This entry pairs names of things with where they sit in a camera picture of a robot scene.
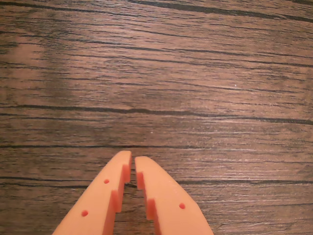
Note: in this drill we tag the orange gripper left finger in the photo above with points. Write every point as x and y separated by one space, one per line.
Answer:
97 203

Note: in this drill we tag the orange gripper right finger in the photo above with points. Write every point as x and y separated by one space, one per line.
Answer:
171 208

